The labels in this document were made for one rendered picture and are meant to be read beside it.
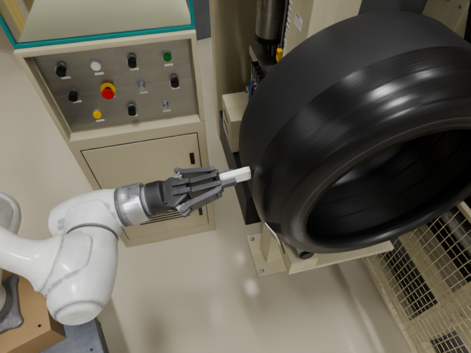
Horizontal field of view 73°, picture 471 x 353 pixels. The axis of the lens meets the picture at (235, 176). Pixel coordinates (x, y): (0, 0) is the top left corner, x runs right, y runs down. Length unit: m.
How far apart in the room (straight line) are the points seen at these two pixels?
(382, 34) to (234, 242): 1.55
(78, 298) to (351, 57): 0.62
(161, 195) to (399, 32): 0.56
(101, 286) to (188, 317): 1.26
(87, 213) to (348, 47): 0.60
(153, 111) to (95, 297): 0.88
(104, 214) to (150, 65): 0.67
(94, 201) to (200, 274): 1.27
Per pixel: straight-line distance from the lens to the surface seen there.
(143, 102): 1.32
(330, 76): 0.62
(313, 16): 0.88
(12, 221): 1.22
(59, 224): 0.76
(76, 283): 0.61
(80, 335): 1.25
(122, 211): 0.72
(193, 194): 0.71
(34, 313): 1.22
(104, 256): 0.65
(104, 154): 1.43
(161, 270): 1.97
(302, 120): 0.59
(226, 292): 1.88
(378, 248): 1.18
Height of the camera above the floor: 1.77
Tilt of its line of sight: 51 degrees down
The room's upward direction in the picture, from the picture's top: straight up
